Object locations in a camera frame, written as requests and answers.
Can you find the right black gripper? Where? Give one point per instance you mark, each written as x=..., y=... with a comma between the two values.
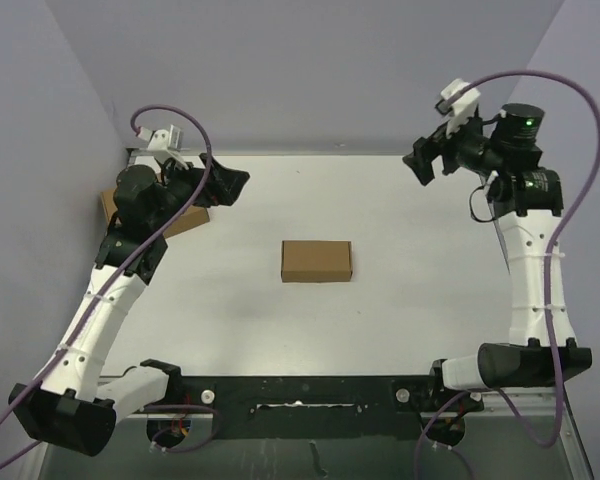
x=425, y=150

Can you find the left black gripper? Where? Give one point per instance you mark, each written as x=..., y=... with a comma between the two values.
x=223, y=186

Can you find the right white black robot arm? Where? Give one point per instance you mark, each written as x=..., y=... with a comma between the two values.
x=527, y=204

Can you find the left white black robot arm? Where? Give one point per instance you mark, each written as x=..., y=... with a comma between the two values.
x=66, y=406

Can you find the closed brown cardboard box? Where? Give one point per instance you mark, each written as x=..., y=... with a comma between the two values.
x=139, y=205

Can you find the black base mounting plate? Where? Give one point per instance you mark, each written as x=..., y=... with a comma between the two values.
x=197, y=410

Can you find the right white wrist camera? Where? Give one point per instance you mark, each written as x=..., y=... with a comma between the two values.
x=457, y=102

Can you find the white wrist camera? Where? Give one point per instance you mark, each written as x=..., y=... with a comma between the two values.
x=164, y=145
x=457, y=102

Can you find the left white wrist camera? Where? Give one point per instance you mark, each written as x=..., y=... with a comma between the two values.
x=164, y=145

